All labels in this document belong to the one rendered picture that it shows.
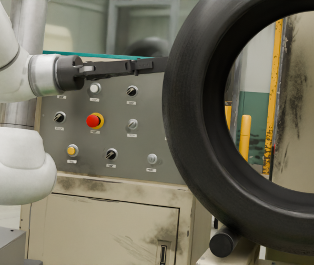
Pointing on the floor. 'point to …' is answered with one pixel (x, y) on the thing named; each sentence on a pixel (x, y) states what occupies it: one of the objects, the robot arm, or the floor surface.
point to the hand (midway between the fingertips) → (154, 65)
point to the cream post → (305, 112)
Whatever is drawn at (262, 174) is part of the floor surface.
